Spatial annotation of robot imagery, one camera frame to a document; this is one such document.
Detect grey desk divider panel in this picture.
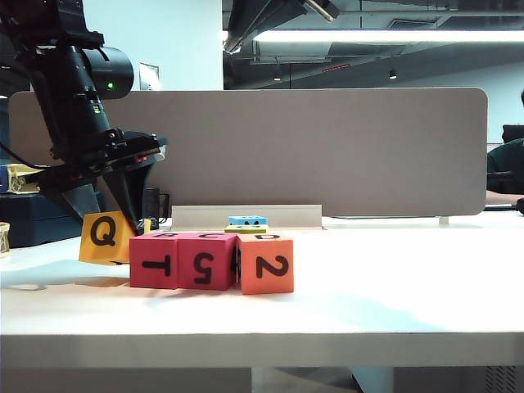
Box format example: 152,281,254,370
7,87,489,226

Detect beige patterned box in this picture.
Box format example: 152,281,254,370
7,163,44,194

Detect red foam block letter B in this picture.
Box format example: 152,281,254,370
129,232,180,290

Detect white ceiling light strip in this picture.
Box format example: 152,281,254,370
222,29,524,43

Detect orange foam block letter D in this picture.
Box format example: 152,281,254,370
236,233,296,295

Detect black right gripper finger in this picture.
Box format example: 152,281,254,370
228,0,306,53
224,0,267,52

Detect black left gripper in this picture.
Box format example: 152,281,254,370
38,129,169,235

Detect yellow foam block letter A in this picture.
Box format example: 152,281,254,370
78,210,152,267

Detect black mug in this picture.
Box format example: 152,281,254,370
142,187,171,230

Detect paper sign on wall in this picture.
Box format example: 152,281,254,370
138,62,160,91

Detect green foam block letter Q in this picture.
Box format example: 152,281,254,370
224,224,269,235

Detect red foam block letter C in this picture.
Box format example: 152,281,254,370
176,232,239,291

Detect dark blue plastic case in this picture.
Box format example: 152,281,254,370
0,191,85,250

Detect seated person in dark clothes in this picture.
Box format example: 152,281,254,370
486,88,524,206

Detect blue foam block number 3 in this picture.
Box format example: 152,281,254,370
228,215,264,227

